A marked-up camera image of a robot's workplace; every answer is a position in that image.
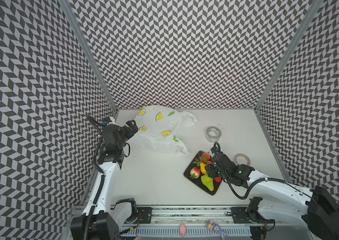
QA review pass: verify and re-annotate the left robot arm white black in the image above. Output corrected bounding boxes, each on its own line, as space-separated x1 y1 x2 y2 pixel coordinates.
70 116 139 240

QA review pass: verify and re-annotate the small red fake fruit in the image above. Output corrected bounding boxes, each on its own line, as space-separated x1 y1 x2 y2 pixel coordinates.
190 167 201 180

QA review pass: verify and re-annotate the black cutting board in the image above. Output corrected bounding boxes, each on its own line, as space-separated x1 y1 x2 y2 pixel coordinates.
183 151 222 196

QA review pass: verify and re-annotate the clear packing tape roll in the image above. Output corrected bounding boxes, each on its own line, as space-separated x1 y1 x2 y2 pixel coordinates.
205 127 222 143

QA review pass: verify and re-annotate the aluminium corner post left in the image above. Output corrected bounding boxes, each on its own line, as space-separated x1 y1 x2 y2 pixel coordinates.
58 0 118 116

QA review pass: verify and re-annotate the white lemon-print plastic bag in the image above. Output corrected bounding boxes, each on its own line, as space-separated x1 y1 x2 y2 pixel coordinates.
128 105 197 154

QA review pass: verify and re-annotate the pink toy figure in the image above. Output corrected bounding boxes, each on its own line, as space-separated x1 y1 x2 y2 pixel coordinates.
179 224 186 237

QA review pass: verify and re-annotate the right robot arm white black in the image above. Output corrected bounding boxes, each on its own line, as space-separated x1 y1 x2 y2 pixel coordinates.
206 148 339 240

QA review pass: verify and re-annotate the green fake fruit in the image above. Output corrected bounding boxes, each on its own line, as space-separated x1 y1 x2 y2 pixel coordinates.
200 174 214 192

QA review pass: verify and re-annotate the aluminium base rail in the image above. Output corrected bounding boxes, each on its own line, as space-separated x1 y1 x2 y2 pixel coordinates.
109 204 320 226

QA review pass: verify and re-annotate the aluminium corner post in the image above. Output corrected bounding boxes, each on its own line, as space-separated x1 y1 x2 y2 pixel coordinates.
254 0 324 113
58 0 118 116

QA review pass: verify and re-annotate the purple toy figure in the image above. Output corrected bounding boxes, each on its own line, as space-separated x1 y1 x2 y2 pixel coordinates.
207 220 227 240

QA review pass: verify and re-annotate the aluminium corner post right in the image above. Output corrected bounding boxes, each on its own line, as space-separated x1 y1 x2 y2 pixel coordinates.
254 0 324 113

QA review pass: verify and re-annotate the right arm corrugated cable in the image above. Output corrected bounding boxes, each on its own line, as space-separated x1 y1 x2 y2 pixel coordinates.
211 142 308 201

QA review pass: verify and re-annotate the red fake strawberry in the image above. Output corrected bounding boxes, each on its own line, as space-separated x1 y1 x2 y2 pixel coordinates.
213 177 222 183

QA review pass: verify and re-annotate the beige masking tape roll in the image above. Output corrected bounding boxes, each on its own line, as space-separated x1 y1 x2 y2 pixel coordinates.
233 154 251 166

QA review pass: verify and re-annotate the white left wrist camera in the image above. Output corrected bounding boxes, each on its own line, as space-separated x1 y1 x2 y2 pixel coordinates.
102 116 115 126

